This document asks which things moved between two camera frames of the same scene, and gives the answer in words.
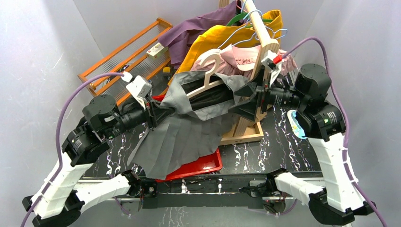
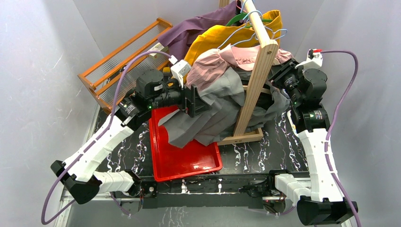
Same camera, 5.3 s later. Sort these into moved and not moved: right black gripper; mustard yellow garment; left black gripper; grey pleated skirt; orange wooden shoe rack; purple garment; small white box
Moved: left black gripper; grey pleated skirt; right black gripper
Not moved: small white box; orange wooden shoe rack; purple garment; mustard yellow garment
